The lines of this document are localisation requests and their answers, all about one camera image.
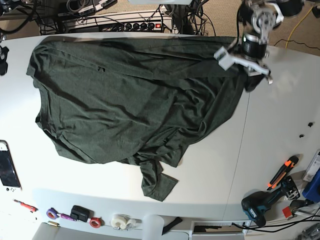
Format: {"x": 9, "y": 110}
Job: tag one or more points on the purple tape roll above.
{"x": 52, "y": 213}

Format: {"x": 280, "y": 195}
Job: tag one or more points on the red screwdriver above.
{"x": 31, "y": 208}

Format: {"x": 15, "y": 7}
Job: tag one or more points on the dark green t-shirt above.
{"x": 135, "y": 101}

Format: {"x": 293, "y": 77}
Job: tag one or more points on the red tape roll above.
{"x": 95, "y": 222}

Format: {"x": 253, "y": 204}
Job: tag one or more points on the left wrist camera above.
{"x": 225, "y": 60}

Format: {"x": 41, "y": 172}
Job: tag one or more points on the blue box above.
{"x": 312, "y": 189}

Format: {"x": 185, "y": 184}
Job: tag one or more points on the white handheld game console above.
{"x": 8, "y": 175}

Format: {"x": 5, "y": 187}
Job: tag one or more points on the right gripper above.
{"x": 3, "y": 57}

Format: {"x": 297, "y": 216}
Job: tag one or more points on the black power strip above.
{"x": 153, "y": 27}

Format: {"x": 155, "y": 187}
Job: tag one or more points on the white tape dispenser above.
{"x": 124, "y": 222}

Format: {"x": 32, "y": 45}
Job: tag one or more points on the red square tag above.
{"x": 287, "y": 212}

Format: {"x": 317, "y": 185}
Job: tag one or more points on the black action camera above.
{"x": 80, "y": 213}

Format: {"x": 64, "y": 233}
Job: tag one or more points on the orange black utility knife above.
{"x": 282, "y": 172}

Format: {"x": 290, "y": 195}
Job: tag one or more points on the teal black power drill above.
{"x": 258, "y": 203}

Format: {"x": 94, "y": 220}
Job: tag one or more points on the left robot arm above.
{"x": 259, "y": 18}

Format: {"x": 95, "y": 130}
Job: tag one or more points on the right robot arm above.
{"x": 8, "y": 8}

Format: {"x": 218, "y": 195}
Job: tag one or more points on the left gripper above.
{"x": 249, "y": 51}

